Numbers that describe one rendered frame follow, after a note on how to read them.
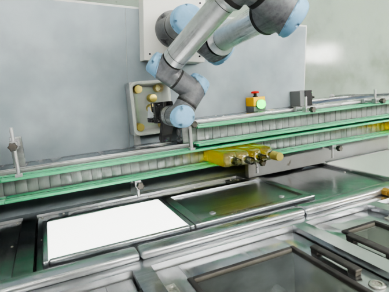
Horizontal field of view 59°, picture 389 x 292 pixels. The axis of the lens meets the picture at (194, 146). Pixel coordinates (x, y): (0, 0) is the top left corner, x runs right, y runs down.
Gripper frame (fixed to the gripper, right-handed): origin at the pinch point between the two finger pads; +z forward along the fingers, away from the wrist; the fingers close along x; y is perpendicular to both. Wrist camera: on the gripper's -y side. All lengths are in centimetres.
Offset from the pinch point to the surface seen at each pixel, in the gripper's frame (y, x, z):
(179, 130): -6.3, -9.9, -2.2
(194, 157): -18.6, -14.9, -4.1
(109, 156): -12.0, 21.3, -4.1
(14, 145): -1, 52, -17
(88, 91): 13.9, 24.3, 8.8
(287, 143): -20, -65, -4
